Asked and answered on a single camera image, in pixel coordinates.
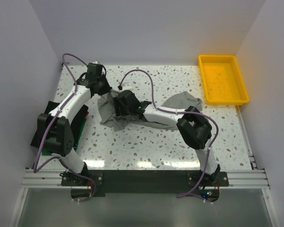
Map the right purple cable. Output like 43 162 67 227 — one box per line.
118 69 220 199

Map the purple cable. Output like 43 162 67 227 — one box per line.
118 69 220 199
33 53 97 201

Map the grey t shirt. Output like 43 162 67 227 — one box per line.
98 90 202 131

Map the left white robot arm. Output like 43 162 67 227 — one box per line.
34 63 112 185

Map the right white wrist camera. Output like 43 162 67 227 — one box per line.
121 83 133 91

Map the yellow plastic bin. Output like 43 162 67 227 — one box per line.
198 55 250 106

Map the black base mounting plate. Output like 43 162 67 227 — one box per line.
61 169 229 198

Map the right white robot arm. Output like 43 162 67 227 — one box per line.
113 90 221 186

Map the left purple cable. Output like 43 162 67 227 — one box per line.
33 53 97 201

